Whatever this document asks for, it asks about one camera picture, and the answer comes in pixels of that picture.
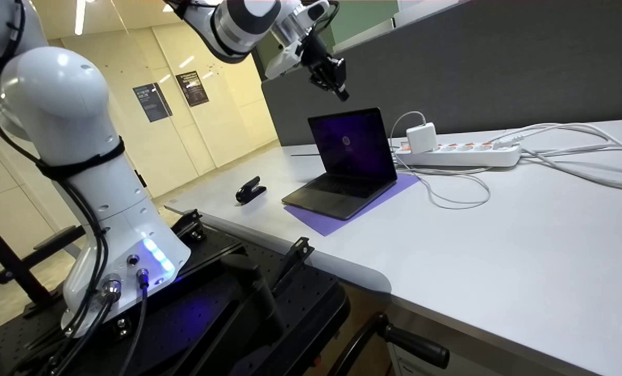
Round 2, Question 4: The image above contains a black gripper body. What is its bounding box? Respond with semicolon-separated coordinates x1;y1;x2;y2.
297;28;348;85

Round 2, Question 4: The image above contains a dark wall poster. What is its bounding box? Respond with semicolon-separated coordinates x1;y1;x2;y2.
131;81;173;126
176;70;212;110

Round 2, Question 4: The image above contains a white cable bundle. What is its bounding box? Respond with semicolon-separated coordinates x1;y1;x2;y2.
491;121;622;195

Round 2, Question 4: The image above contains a black lever handle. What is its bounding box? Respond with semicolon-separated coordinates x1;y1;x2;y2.
330;311;454;376

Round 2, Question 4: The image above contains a fluorescent ceiling light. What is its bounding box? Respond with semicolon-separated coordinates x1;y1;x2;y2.
74;0;91;39

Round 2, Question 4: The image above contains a black stapler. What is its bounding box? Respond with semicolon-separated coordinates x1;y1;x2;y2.
235;175;270;207

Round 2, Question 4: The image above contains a white cable loop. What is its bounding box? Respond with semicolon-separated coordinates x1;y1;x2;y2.
390;110;496;211

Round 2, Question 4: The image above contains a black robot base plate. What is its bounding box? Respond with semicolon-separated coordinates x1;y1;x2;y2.
0;221;354;376

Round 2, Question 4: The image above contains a dark grey laptop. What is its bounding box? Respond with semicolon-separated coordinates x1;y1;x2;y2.
280;107;401;224

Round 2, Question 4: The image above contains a white charger plug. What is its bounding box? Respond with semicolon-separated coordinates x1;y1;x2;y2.
405;121;440;158

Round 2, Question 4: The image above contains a long grey desk partition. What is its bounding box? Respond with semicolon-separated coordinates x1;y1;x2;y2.
261;0;622;146

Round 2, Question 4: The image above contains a white power strip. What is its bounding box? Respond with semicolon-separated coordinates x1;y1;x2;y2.
392;140;524;171

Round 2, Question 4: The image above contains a black metal stand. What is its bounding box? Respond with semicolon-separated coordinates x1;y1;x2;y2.
0;207;89;317

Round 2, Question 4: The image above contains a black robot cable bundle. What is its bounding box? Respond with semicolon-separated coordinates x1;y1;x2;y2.
0;0;152;376

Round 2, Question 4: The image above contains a purple paper mat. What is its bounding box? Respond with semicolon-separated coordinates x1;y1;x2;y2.
285;171;422;239

